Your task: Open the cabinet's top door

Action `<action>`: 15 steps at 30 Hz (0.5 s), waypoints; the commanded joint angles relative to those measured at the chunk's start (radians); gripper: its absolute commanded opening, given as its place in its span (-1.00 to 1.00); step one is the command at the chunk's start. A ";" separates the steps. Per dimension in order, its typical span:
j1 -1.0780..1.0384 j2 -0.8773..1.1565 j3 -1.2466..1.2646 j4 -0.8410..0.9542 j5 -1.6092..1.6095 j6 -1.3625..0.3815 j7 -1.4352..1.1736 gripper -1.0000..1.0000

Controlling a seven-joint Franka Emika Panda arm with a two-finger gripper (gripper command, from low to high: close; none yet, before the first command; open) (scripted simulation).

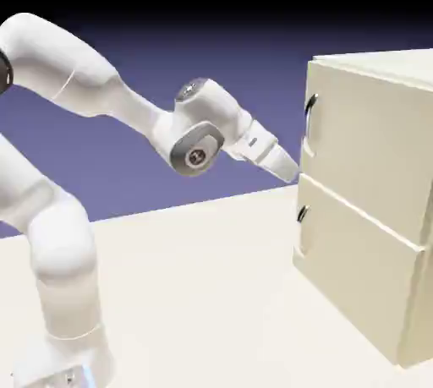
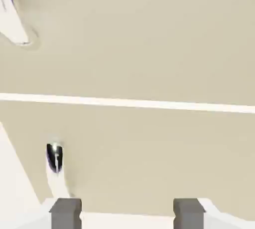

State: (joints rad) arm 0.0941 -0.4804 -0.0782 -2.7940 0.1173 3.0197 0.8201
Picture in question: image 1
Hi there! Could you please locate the curved metal door handle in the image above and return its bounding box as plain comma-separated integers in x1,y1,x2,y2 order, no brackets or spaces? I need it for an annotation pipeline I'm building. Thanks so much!
303,92,320,158
294,204,311,258

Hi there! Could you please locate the cream cabinet door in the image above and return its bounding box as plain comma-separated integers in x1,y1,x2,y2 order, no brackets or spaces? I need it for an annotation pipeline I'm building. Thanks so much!
299,61,433,247
293,173,426,368

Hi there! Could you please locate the cream painted cabinet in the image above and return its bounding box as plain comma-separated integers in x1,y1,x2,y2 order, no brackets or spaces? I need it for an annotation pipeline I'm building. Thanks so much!
293,48,433,369

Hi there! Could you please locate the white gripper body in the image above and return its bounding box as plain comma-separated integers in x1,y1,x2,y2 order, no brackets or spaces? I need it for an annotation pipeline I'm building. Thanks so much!
254,143,301,183

